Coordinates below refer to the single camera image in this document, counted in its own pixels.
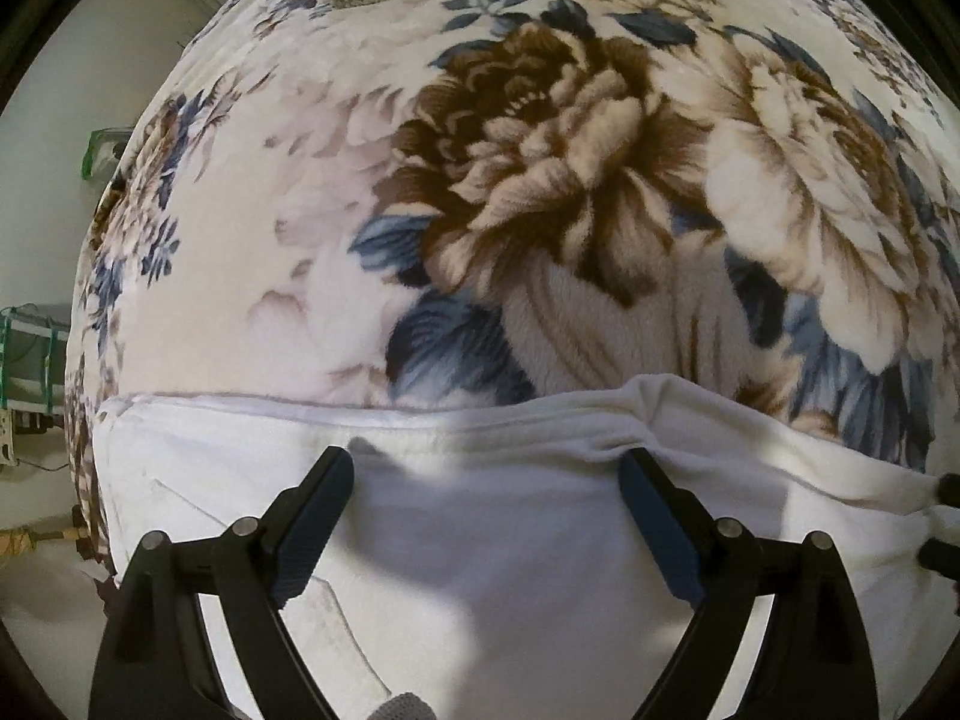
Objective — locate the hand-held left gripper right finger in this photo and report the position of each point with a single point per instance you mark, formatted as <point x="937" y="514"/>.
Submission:
<point x="664" y="532"/>

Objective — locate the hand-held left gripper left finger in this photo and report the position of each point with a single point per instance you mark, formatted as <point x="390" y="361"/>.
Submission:
<point x="304" y="540"/>

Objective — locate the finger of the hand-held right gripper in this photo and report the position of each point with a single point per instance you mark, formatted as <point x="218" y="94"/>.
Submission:
<point x="946" y="491"/>
<point x="941" y="556"/>

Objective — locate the white pants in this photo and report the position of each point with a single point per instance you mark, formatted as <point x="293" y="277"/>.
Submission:
<point x="487" y="540"/>

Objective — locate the wooden stick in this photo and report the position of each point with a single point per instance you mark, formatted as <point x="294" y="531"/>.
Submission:
<point x="37" y="538"/>

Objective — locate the white power strip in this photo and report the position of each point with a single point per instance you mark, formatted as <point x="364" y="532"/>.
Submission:
<point x="7" y="439"/>

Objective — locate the floral printed blanket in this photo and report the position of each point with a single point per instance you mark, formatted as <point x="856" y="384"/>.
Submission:
<point x="525" y="202"/>

